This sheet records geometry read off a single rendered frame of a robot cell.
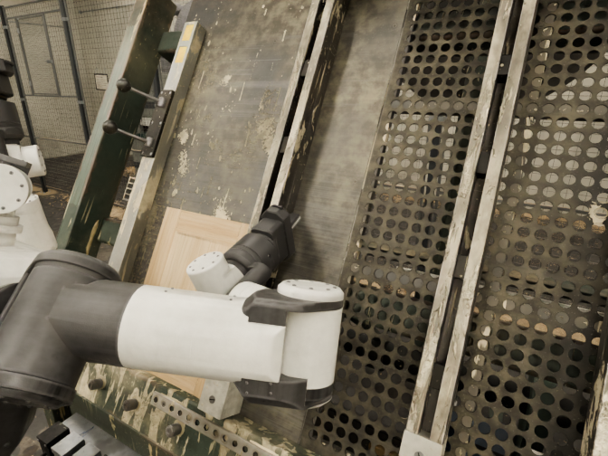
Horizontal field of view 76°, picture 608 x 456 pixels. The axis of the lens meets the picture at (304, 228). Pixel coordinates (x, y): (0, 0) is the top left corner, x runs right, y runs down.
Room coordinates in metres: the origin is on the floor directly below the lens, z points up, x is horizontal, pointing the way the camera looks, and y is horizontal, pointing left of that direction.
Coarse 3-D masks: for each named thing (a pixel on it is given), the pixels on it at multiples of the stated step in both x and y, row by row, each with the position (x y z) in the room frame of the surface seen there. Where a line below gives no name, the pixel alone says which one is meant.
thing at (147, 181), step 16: (192, 32) 1.25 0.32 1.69; (192, 48) 1.24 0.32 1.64; (176, 64) 1.22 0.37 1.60; (192, 64) 1.23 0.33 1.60; (176, 80) 1.19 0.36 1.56; (176, 96) 1.17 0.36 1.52; (176, 112) 1.17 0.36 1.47; (160, 144) 1.10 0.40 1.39; (144, 160) 1.09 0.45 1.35; (160, 160) 1.10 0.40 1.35; (144, 176) 1.06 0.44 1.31; (160, 176) 1.09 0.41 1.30; (144, 192) 1.04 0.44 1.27; (128, 208) 1.03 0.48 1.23; (144, 208) 1.03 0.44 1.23; (128, 224) 1.00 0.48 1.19; (144, 224) 1.02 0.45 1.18; (128, 240) 0.98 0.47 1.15; (112, 256) 0.97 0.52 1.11; (128, 256) 0.97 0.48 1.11; (128, 272) 0.96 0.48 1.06
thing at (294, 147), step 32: (320, 0) 1.04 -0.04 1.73; (320, 32) 0.98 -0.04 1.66; (320, 64) 0.96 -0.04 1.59; (288, 96) 0.93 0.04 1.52; (320, 96) 0.96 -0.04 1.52; (288, 128) 0.91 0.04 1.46; (288, 160) 0.84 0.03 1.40; (288, 192) 0.83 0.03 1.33; (224, 384) 0.63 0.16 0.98; (224, 416) 0.61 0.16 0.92
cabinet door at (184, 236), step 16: (176, 224) 0.96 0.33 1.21; (192, 224) 0.94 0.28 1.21; (208, 224) 0.91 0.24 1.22; (224, 224) 0.89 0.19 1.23; (240, 224) 0.87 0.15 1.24; (160, 240) 0.96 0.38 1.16; (176, 240) 0.94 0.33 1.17; (192, 240) 0.92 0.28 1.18; (208, 240) 0.89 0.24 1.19; (224, 240) 0.87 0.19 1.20; (160, 256) 0.93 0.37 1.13; (176, 256) 0.91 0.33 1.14; (192, 256) 0.89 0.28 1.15; (160, 272) 0.90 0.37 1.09; (176, 272) 0.89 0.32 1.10; (176, 288) 0.86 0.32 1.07; (192, 288) 0.84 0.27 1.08; (176, 384) 0.73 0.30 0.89; (192, 384) 0.71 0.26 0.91
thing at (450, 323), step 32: (512, 0) 0.81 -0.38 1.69; (512, 32) 0.81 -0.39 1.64; (512, 64) 0.74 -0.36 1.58; (480, 96) 0.73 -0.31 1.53; (512, 96) 0.71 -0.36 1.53; (480, 128) 0.70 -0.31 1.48; (480, 160) 0.68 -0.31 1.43; (480, 192) 0.67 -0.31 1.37; (480, 224) 0.61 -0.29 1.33; (448, 256) 0.60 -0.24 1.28; (480, 256) 0.58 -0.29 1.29; (448, 288) 0.58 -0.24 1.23; (448, 320) 0.58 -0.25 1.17; (448, 352) 0.52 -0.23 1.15; (416, 384) 0.51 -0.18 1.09; (448, 384) 0.49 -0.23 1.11; (416, 416) 0.48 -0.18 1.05; (448, 416) 0.47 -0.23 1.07; (416, 448) 0.46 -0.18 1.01
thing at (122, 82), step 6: (120, 78) 1.11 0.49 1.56; (120, 84) 1.10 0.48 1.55; (126, 84) 1.10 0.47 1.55; (120, 90) 1.10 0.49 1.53; (126, 90) 1.10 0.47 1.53; (132, 90) 1.12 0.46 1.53; (138, 90) 1.13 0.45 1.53; (144, 96) 1.13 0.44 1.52; (150, 96) 1.14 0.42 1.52; (162, 102) 1.14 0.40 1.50
